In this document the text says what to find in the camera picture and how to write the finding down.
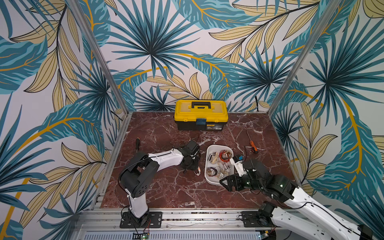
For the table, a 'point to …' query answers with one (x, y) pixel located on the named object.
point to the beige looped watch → (222, 174)
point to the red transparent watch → (225, 155)
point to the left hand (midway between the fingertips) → (194, 168)
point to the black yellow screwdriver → (137, 144)
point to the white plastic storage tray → (217, 165)
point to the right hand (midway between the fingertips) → (226, 179)
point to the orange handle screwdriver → (254, 147)
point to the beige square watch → (213, 157)
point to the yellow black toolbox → (201, 115)
